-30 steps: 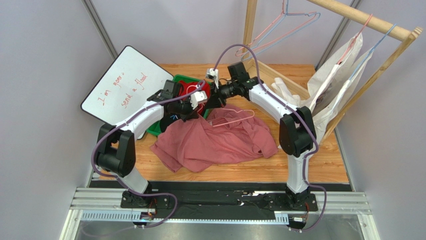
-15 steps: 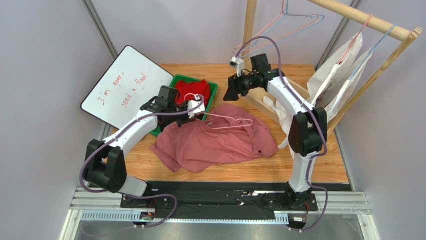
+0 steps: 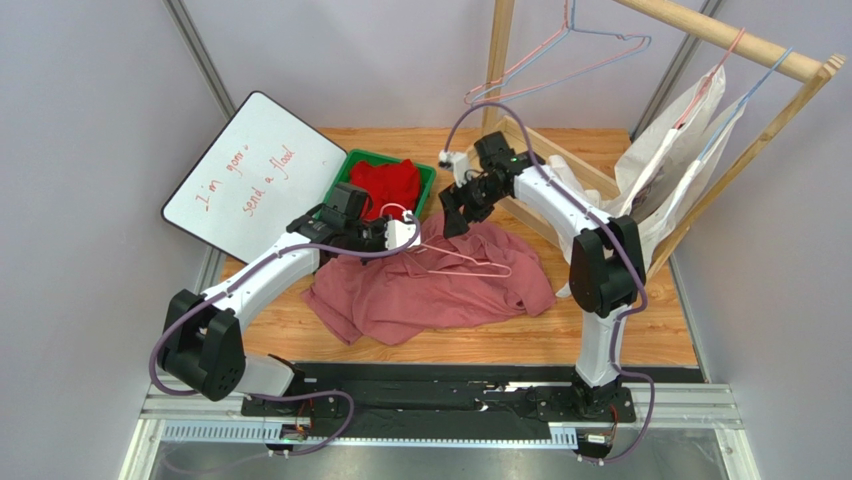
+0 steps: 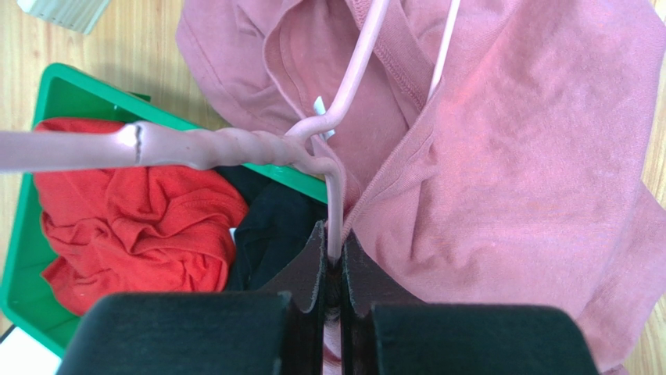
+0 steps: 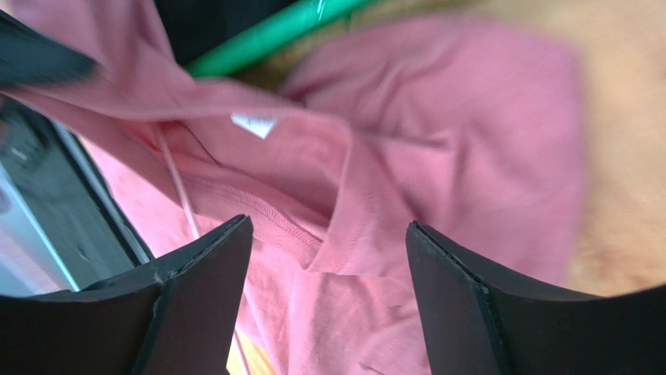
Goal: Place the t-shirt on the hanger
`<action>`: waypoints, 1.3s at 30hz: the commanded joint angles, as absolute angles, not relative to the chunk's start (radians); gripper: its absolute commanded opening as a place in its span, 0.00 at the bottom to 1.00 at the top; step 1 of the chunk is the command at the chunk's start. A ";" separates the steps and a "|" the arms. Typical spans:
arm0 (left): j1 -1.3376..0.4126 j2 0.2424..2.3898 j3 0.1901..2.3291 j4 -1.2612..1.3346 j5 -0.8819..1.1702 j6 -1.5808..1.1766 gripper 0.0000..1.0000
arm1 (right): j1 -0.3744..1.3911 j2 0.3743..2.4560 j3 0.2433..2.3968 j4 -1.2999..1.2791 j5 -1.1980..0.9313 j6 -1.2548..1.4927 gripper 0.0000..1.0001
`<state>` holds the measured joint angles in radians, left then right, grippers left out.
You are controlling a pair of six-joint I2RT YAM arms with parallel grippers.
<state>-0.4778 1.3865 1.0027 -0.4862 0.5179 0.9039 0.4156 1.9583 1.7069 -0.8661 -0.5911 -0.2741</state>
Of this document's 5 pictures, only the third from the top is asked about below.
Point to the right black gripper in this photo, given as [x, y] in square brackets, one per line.
[462, 197]

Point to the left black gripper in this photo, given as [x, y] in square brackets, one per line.
[380, 225]

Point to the pink wire hanger taken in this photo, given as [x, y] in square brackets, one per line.
[468, 266]

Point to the pink t shirt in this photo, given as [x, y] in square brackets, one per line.
[391, 300]

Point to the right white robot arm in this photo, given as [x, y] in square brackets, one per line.
[607, 273]

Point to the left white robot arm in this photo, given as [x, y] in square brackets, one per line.
[201, 350]

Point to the red t shirt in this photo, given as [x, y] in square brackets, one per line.
[398, 183]

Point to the white shirt on pink hanger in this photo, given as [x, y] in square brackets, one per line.
[659, 160]

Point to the white shirt on blue hanger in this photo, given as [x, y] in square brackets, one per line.
[666, 220]

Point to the pink hanger holding shirt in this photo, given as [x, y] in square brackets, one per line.
[706, 82]

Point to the blue hanger holding shirt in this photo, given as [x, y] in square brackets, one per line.
[735, 111]

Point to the white whiteboard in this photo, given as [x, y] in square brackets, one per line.
[263, 170]

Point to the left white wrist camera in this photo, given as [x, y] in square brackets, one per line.
[402, 234]

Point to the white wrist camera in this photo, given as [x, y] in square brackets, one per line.
[458, 163]
[402, 234]

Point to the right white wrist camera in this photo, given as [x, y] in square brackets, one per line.
[458, 163]

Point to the pink wire hanger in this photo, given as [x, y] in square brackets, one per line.
[492, 90]

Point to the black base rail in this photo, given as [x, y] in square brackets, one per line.
[409, 402]

